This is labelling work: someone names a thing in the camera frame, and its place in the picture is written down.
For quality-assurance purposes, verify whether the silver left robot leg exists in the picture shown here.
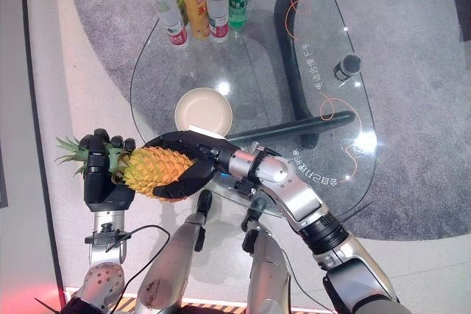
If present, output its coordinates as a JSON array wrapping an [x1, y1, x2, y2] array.
[[133, 190, 213, 314]]

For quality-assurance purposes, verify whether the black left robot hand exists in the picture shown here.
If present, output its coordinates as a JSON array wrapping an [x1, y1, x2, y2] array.
[[79, 128, 138, 214]]

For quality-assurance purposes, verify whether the red cap water bottle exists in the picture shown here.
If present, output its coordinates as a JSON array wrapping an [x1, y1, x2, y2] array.
[[206, 0, 231, 44], [152, 0, 190, 49]]

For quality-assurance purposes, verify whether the dark furniture piece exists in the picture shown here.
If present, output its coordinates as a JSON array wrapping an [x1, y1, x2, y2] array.
[[449, 0, 471, 42]]

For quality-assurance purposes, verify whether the grey carpet rug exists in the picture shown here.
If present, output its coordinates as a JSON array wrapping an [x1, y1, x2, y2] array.
[[65, 0, 471, 242]]

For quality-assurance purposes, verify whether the silver robot leg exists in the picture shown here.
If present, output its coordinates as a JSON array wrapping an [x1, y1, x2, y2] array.
[[240, 197, 292, 314], [133, 190, 213, 314]]

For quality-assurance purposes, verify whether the yellow pineapple with green crown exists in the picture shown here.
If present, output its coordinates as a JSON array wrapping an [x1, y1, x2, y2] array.
[[54, 136, 196, 204]]

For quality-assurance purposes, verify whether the black curved table base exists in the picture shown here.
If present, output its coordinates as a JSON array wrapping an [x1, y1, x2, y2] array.
[[224, 0, 356, 147]]

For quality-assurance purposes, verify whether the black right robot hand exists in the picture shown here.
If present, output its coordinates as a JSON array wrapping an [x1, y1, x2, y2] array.
[[142, 129, 241, 204]]

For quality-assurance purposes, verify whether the small black jar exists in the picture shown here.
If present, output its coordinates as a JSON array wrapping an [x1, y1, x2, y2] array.
[[333, 54, 362, 82]]

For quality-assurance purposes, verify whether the silver right robot leg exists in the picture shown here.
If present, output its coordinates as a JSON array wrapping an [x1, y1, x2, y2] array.
[[240, 197, 292, 314]]

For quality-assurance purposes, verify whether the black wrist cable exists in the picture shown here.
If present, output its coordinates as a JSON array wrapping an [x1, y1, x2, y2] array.
[[110, 224, 172, 295]]

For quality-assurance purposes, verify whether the yellow cylindrical canister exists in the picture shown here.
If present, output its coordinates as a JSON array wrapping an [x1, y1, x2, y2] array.
[[175, 0, 212, 41]]

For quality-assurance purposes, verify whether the cream round plate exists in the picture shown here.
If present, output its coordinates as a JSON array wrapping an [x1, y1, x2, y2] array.
[[174, 87, 234, 141]]

